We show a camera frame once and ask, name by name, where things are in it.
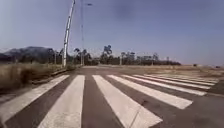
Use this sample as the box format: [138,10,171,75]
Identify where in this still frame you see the row of trees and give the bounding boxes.
[71,44,183,67]

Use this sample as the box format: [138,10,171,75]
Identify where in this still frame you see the thin street lamp pole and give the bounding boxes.
[79,0,94,67]

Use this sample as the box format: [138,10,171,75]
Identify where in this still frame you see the grey asphalt road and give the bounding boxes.
[0,65,224,128]

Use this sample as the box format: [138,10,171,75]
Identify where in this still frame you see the pale utility pole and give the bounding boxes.
[61,0,77,69]

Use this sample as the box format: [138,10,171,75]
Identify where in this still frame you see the white zebra crossing stripes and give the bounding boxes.
[0,73,220,128]

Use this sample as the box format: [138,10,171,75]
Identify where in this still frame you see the concrete kerb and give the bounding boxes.
[29,66,78,86]

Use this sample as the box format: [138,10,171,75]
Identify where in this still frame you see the dark hill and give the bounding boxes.
[0,46,58,64]

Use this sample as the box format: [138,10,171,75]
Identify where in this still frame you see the dry grass verge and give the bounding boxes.
[99,63,224,84]
[0,62,78,92]

